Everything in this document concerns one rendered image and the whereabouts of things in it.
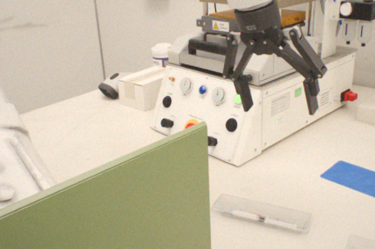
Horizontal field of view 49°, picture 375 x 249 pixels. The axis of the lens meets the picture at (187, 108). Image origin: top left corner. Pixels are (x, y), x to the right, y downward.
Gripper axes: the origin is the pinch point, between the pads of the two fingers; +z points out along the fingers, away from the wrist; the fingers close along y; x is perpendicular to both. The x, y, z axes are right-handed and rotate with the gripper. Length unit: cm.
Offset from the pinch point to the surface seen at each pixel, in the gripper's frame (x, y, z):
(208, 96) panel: 12.0, -25.7, 5.8
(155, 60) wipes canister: 41, -69, 9
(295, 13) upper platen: 39.4, -11.1, -4.1
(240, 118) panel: 7.8, -15.2, 9.1
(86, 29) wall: 91, -164, 10
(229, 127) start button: 5.7, -17.4, 10.5
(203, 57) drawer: 17.5, -27.9, -2.6
